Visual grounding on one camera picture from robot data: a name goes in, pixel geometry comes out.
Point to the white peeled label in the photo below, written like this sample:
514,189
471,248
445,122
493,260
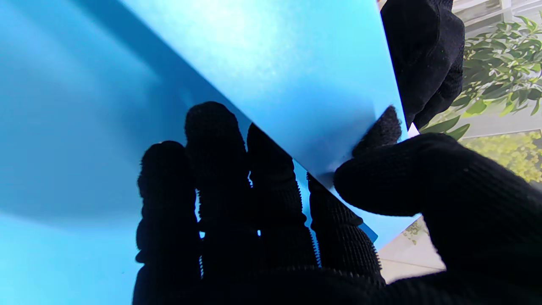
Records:
413,130

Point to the blue plastic file box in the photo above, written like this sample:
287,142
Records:
275,63

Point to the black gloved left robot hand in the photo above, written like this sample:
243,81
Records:
427,55

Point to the printed garden window backdrop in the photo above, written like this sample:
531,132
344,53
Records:
504,63

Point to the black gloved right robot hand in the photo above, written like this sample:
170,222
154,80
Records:
465,220

